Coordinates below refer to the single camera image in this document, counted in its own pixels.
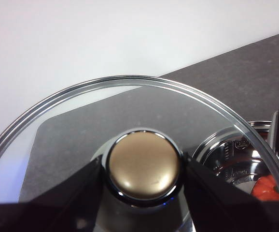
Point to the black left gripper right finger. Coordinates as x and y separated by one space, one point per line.
226 210

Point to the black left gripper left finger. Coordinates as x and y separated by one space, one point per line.
57 212

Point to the orange pumpkin with green stem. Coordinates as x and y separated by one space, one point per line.
266 187

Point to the glass lid with green knob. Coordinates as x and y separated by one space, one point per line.
144 164

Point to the pale green electric steamer pot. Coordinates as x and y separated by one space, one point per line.
226 154

